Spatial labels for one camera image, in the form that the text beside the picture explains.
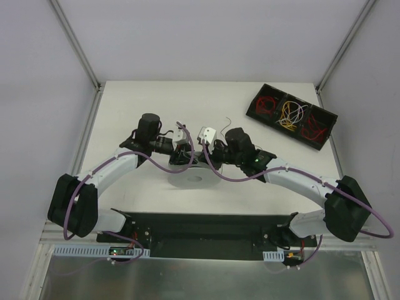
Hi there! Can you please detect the red wires left compartment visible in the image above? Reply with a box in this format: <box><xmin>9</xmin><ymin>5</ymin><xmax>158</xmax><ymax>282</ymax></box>
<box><xmin>256</xmin><ymin>96</ymin><xmax>279</xmax><ymax>116</ymax></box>

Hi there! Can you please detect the thin brown wire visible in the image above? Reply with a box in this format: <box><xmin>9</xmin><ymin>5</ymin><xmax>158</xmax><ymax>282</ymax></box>
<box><xmin>220</xmin><ymin>116</ymin><xmax>234</xmax><ymax>135</ymax></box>

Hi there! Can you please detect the right white cable duct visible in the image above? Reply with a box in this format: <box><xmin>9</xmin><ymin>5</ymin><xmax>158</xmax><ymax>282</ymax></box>
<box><xmin>262</xmin><ymin>249</ymin><xmax>285</xmax><ymax>263</ymax></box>

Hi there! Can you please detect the aluminium frame rail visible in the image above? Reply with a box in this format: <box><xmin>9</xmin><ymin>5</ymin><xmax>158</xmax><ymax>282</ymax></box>
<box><xmin>39</xmin><ymin>221</ymin><xmax>377</xmax><ymax>251</ymax></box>

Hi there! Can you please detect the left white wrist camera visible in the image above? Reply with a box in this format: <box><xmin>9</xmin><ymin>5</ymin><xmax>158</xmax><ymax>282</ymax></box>
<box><xmin>172</xmin><ymin>127</ymin><xmax>191</xmax><ymax>149</ymax></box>

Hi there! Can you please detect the black three-compartment bin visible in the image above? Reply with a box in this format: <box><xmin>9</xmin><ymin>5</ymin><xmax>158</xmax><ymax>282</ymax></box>
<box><xmin>246</xmin><ymin>84</ymin><xmax>338</xmax><ymax>151</ymax></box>

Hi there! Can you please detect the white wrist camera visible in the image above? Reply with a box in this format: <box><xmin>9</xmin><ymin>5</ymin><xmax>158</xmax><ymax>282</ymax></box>
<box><xmin>197</xmin><ymin>126</ymin><xmax>217</xmax><ymax>148</ymax></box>
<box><xmin>172</xmin><ymin>127</ymin><xmax>191</xmax><ymax>149</ymax></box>

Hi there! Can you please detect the white cable duct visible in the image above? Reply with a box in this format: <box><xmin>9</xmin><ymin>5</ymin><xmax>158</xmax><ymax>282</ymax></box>
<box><xmin>53</xmin><ymin>245</ymin><xmax>151</xmax><ymax>259</ymax></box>
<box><xmin>262</xmin><ymin>249</ymin><xmax>285</xmax><ymax>263</ymax></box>

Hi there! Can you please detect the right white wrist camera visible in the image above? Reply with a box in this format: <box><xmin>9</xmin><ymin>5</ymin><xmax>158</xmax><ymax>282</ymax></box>
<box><xmin>197</xmin><ymin>126</ymin><xmax>217</xmax><ymax>148</ymax></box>

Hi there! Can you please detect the white wire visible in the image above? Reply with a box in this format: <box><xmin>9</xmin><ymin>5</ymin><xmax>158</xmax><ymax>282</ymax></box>
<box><xmin>277</xmin><ymin>104</ymin><xmax>310</xmax><ymax>126</ymax></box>

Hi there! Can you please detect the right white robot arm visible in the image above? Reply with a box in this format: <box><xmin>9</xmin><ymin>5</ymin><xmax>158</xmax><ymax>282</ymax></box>
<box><xmin>197</xmin><ymin>127</ymin><xmax>371</xmax><ymax>247</ymax></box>

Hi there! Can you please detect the red wires compartment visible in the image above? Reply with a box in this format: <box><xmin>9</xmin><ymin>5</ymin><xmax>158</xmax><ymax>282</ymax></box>
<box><xmin>301</xmin><ymin>114</ymin><xmax>329</xmax><ymax>141</ymax></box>
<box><xmin>256</xmin><ymin>96</ymin><xmax>279</xmax><ymax>116</ymax></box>

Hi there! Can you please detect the left white cable duct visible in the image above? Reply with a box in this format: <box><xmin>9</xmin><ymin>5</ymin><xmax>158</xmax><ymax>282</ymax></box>
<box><xmin>53</xmin><ymin>245</ymin><xmax>151</xmax><ymax>259</ymax></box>

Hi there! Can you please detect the purple cable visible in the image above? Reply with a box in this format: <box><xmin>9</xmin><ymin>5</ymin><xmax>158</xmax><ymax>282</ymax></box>
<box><xmin>63</xmin><ymin>121</ymin><xmax>195</xmax><ymax>266</ymax></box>
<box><xmin>201</xmin><ymin>139</ymin><xmax>394</xmax><ymax>270</ymax></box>

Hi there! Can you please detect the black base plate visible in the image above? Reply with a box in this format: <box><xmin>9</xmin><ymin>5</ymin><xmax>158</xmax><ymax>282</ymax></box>
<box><xmin>96</xmin><ymin>212</ymin><xmax>317</xmax><ymax>261</ymax></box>

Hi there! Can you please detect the red wires right compartment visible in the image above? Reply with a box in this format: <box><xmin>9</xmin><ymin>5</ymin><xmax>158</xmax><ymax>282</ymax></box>
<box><xmin>301</xmin><ymin>114</ymin><xmax>329</xmax><ymax>141</ymax></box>

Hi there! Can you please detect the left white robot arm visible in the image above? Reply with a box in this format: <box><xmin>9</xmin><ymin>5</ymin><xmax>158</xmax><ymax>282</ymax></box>
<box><xmin>47</xmin><ymin>113</ymin><xmax>194</xmax><ymax>243</ymax></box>

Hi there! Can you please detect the grey plastic spool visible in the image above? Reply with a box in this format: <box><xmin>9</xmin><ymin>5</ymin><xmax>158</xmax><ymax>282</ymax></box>
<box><xmin>167</xmin><ymin>151</ymin><xmax>221</xmax><ymax>189</ymax></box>

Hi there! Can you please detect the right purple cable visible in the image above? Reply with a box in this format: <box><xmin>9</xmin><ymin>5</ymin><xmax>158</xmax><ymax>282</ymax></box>
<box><xmin>201</xmin><ymin>139</ymin><xmax>394</xmax><ymax>270</ymax></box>

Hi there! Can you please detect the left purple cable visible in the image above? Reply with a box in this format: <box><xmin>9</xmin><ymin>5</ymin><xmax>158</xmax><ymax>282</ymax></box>
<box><xmin>63</xmin><ymin>121</ymin><xmax>195</xmax><ymax>266</ymax></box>

